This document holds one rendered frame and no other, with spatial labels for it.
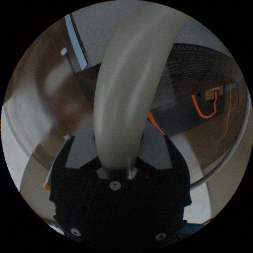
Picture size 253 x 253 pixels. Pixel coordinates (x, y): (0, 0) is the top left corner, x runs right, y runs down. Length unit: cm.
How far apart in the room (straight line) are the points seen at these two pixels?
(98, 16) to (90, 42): 7
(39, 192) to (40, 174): 132
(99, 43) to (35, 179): 639
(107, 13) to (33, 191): 658
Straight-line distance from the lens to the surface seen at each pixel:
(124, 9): 21
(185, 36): 21
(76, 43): 21
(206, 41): 27
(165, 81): 26
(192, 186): 36
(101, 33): 18
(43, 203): 672
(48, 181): 148
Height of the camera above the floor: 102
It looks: 55 degrees down
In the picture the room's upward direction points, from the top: 179 degrees counter-clockwise
